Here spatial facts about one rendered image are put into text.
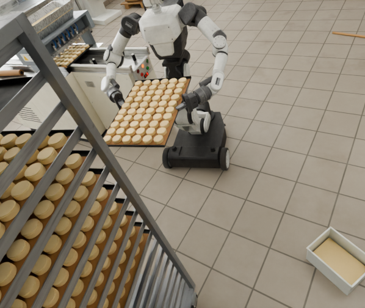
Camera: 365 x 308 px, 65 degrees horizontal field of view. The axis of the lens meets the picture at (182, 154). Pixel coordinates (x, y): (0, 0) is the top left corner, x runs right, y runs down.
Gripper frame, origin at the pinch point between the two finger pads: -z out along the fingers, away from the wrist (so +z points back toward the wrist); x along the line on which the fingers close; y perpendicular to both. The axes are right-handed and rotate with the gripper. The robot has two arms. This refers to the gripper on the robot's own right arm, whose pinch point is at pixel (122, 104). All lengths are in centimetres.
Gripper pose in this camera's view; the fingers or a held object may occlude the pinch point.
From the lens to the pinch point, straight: 185.6
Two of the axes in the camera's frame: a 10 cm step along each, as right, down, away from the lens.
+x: -2.4, -6.7, -7.0
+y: 8.4, -5.1, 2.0
